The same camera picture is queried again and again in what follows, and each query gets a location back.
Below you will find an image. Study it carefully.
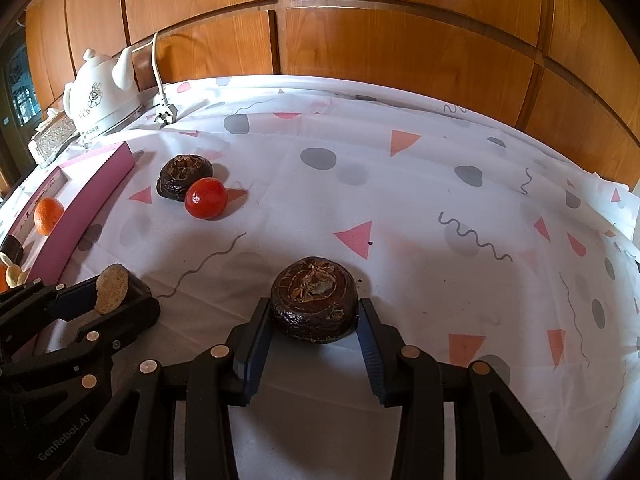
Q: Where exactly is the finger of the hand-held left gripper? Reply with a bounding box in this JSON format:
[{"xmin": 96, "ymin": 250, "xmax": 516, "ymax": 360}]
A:
[
  {"xmin": 0, "ymin": 280, "xmax": 98, "ymax": 336},
  {"xmin": 0, "ymin": 296, "xmax": 162, "ymax": 396}
]

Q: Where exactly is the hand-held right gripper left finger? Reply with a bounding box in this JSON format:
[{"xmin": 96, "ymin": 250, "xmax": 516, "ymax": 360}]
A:
[{"xmin": 90, "ymin": 297, "xmax": 275, "ymax": 480}]

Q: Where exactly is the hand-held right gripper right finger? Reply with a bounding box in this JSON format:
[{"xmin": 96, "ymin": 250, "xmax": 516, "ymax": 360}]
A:
[{"xmin": 357, "ymin": 298, "xmax": 571, "ymax": 480}]

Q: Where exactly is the dark cut sugarcane piece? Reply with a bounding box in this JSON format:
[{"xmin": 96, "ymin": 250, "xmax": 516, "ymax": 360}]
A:
[
  {"xmin": 0, "ymin": 236, "xmax": 24, "ymax": 267},
  {"xmin": 95, "ymin": 263, "xmax": 152, "ymax": 316}
]

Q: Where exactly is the dark brown water chestnut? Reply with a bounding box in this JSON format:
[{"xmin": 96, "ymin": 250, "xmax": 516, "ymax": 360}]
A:
[
  {"xmin": 270, "ymin": 257, "xmax": 359, "ymax": 345},
  {"xmin": 156, "ymin": 154, "xmax": 214, "ymax": 203}
]

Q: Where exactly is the pink tray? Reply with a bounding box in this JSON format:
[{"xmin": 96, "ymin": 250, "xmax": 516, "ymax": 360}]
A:
[{"xmin": 0, "ymin": 141, "xmax": 136, "ymax": 356}]

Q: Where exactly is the red cherry tomato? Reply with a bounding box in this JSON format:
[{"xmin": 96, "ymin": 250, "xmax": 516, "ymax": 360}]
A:
[{"xmin": 184, "ymin": 177, "xmax": 229, "ymax": 220}]

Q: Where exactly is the silver ornate tissue box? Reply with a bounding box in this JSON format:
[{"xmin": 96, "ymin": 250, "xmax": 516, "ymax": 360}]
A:
[{"xmin": 30, "ymin": 110, "xmax": 78, "ymax": 165}]

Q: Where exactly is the window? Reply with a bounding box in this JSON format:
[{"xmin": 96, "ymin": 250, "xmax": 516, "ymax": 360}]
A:
[{"xmin": 5, "ymin": 42, "xmax": 43, "ymax": 126}]

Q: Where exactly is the white ceramic kettle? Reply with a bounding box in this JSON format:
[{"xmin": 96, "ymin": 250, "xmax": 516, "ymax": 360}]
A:
[{"xmin": 63, "ymin": 45, "xmax": 146, "ymax": 140}]

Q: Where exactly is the wooden panelled wardrobe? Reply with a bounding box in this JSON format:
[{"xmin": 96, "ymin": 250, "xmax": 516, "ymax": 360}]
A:
[{"xmin": 22, "ymin": 0, "xmax": 640, "ymax": 191}]

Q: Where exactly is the white power cable with plug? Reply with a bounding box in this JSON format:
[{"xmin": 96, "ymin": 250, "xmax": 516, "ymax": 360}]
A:
[{"xmin": 131, "ymin": 32, "xmax": 179, "ymax": 128}]

